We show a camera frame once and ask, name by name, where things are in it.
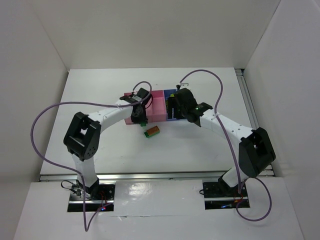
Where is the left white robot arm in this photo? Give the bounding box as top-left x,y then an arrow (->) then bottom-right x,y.
63,87 -> 152,198

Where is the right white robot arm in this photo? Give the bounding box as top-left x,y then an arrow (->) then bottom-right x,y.
167,88 -> 276,193

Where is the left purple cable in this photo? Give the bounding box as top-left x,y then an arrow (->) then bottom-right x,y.
30,81 -> 153,232

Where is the purple cable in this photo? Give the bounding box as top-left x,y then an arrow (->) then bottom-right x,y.
30,81 -> 153,232
177,68 -> 273,222

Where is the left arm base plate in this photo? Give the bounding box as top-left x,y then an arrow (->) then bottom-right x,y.
67,183 -> 116,213

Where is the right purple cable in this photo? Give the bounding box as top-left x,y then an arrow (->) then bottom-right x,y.
177,68 -> 273,222

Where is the large pink bin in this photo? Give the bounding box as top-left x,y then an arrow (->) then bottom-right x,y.
124,92 -> 133,125

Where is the aluminium side rail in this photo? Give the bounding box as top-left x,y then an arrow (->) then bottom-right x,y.
234,67 -> 276,178

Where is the narrow pink bin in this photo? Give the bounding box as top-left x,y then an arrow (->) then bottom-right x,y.
146,90 -> 167,123

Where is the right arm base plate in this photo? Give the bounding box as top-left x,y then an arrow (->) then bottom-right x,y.
199,182 -> 250,210

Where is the aluminium front rail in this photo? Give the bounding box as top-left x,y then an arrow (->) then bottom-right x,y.
39,171 -> 225,182

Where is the dark blue bin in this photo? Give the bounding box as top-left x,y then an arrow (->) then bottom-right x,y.
163,89 -> 183,121

